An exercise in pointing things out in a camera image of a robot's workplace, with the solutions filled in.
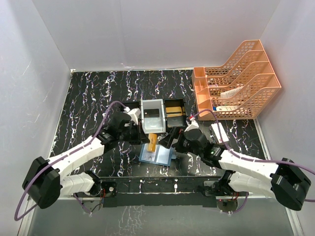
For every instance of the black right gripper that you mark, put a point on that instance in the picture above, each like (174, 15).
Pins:
(168, 140)

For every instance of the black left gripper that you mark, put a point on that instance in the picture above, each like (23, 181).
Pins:
(141, 137)

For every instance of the gold card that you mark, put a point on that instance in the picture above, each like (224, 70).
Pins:
(153, 142)
(183, 111)
(174, 111)

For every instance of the blue card holder wallet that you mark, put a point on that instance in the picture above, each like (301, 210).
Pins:
(161, 156)

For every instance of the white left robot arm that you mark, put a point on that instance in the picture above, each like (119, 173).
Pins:
(47, 180)

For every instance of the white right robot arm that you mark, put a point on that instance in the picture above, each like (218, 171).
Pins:
(283, 181)

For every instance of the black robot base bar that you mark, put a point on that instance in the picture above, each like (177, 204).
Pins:
(161, 191)

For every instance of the white middle card tray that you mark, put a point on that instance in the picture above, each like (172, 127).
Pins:
(153, 125)

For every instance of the black right card tray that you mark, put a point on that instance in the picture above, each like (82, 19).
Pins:
(175, 121)

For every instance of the black card tray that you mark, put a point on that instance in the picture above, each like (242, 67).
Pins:
(130, 105)
(175, 121)

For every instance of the black card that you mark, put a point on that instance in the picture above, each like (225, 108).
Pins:
(151, 113)

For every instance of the black left card tray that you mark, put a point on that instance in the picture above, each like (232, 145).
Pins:
(130, 105)

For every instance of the white bottle in organizer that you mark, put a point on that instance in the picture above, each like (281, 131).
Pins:
(225, 108)

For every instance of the white paper in organizer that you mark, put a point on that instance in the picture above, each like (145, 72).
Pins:
(230, 93)

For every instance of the orange plastic file organizer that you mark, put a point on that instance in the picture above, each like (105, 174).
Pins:
(250, 67)

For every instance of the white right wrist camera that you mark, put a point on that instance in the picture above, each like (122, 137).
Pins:
(192, 125)

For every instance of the aluminium frame rail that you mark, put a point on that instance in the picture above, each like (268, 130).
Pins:
(48, 179)

